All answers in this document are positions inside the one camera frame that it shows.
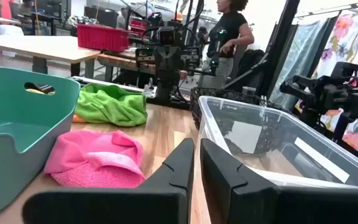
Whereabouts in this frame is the teal patterned curtain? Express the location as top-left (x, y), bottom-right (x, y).
top-left (267, 17), bottom-right (331, 111)

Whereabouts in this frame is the clear plastic bin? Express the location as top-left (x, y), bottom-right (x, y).
top-left (196, 95), bottom-right (358, 190)

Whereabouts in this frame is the orange microfiber towel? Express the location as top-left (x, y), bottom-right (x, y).
top-left (71, 114), bottom-right (88, 124)

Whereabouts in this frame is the black camera stand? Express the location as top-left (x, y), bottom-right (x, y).
top-left (279, 61), bottom-right (358, 144)

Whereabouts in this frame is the black frame post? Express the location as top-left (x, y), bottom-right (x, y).
top-left (222, 0), bottom-right (301, 97)

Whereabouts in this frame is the light wooden table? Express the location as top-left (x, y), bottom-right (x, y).
top-left (0, 34), bottom-right (102, 78)

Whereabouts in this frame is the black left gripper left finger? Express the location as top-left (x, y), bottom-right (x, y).
top-left (22, 138), bottom-right (196, 224)

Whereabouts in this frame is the teal plastic basket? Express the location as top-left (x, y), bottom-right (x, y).
top-left (0, 66), bottom-right (81, 220)

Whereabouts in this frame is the pink microfiber towel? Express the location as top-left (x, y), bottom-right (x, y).
top-left (43, 129), bottom-right (147, 189)

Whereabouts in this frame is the green microfiber towel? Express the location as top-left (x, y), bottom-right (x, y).
top-left (74, 82), bottom-right (149, 128)

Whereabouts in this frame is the red plastic bin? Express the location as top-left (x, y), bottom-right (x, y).
top-left (76, 23), bottom-right (130, 53)

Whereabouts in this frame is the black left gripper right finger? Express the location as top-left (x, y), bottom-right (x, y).
top-left (200, 138), bottom-right (358, 224)

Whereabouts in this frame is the brown wooden table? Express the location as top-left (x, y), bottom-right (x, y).
top-left (96, 52), bottom-right (157, 82)

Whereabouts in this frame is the floral curtain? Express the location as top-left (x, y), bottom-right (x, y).
top-left (293, 4), bottom-right (358, 155)

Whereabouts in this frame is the person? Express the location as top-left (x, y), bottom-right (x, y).
top-left (197, 0), bottom-right (255, 90)

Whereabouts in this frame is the black wire basket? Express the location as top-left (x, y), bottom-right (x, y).
top-left (190, 86), bottom-right (291, 130)

